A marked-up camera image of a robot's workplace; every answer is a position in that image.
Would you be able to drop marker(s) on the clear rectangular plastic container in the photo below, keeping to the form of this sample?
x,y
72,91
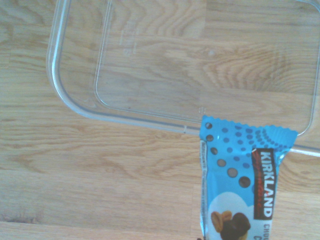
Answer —
x,y
56,75

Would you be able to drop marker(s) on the blue protein bar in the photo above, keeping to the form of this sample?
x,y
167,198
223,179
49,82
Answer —
x,y
237,162

